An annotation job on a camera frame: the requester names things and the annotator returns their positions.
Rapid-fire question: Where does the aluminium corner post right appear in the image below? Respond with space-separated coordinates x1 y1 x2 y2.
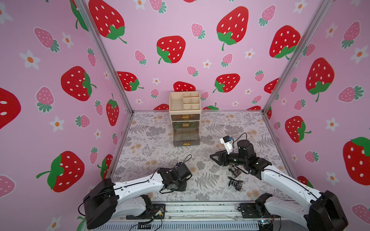
262 0 332 116

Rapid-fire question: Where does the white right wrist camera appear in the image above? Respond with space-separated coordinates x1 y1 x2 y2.
220 136 234 155

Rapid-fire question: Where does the aluminium corner post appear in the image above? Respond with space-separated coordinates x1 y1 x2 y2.
75 0 134 116
262 0 332 116

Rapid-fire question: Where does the clear smoky bottom drawer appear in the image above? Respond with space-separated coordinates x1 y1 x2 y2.
173 128 200 147

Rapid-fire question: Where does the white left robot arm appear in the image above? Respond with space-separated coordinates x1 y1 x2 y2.
82 162 192 230

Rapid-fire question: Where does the aluminium corner post left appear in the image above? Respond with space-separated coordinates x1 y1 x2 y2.
75 0 134 116

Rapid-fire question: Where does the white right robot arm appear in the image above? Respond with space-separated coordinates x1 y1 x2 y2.
210 136 348 231

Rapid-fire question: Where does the black checkered cookie packet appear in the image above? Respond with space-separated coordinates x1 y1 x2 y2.
229 165 242 178
228 177 244 191

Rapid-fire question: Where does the cream drawer organizer cabinet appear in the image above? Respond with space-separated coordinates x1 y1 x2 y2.
169 91 201 130

